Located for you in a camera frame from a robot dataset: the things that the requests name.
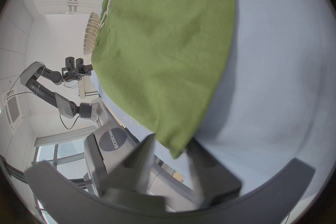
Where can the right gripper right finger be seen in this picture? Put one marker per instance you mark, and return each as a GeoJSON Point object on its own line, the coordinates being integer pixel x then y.
{"type": "Point", "coordinates": [220, 178]}

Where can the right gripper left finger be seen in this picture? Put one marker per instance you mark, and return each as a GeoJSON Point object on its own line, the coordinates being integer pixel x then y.
{"type": "Point", "coordinates": [139, 165]}

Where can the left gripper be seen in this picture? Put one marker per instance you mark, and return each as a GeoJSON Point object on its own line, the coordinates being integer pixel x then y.
{"type": "Point", "coordinates": [86, 69]}

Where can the green shorts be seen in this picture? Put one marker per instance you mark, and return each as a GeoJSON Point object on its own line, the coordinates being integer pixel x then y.
{"type": "Point", "coordinates": [162, 47]}

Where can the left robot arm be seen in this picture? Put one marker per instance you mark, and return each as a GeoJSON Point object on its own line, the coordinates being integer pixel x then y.
{"type": "Point", "coordinates": [47, 95]}

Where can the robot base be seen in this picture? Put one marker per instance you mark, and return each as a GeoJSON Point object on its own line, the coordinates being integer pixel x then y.
{"type": "Point", "coordinates": [115, 139]}

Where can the round woven basket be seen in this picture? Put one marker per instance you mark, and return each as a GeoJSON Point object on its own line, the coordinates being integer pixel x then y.
{"type": "Point", "coordinates": [91, 31]}

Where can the ceiling air conditioner vent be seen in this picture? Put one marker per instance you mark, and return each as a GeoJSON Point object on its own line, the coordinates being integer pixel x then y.
{"type": "Point", "coordinates": [13, 111]}

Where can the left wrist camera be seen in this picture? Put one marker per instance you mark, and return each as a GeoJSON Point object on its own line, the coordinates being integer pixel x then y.
{"type": "Point", "coordinates": [79, 61]}

